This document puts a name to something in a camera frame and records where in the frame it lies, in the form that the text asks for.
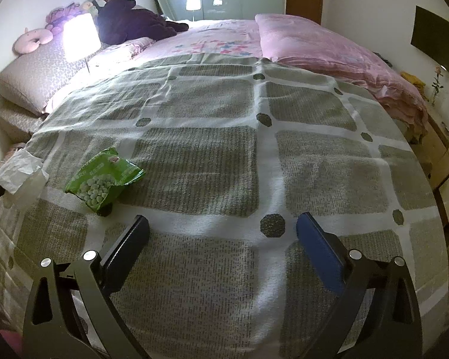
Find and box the heap of plush toys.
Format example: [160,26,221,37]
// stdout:
[47,0,109,31]

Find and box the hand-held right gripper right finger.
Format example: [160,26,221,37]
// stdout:
[296,212,423,359]

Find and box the black wall television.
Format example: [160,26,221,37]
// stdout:
[412,5,449,70]

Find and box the white shade table lamp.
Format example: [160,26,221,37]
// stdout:
[62,12,101,75]

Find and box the yellow cloth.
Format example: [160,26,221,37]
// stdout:
[400,71,426,87]

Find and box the large dark purple plush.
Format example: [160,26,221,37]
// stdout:
[97,0,189,43]

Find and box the pink floral bed sheet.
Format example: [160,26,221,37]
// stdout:
[133,19,264,62]

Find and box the grey checked blanket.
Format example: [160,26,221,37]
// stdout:
[0,53,449,359]

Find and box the green snack packet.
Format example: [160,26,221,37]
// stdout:
[65,147,146,217]

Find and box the grey upholstered bed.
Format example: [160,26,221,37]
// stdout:
[0,108,45,146]

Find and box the artificial pink flower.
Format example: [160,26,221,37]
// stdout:
[430,65,446,105]

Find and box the pink duvet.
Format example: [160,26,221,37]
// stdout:
[254,13,429,135]

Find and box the grey patterned headboard cushion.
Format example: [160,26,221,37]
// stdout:
[0,39,109,115]

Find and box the pink plush neck pillow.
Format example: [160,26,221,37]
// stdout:
[15,28,54,54]

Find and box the small lit lamp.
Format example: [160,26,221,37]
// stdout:
[185,0,201,22]

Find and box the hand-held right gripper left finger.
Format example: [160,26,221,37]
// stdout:
[22,214,151,359]

